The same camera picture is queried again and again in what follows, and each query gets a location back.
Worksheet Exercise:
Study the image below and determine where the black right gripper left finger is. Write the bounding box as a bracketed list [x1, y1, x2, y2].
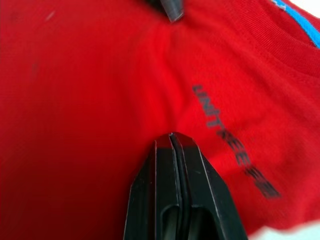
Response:
[120, 133, 185, 240]

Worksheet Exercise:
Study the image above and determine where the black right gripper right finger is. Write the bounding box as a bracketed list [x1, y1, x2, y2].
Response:
[169, 131, 246, 240]

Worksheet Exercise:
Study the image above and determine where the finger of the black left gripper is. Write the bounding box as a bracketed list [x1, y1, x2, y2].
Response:
[141, 0, 186, 24]

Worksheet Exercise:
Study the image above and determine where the red t-shirt with black print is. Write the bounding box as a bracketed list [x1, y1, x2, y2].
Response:
[0, 0, 320, 240]

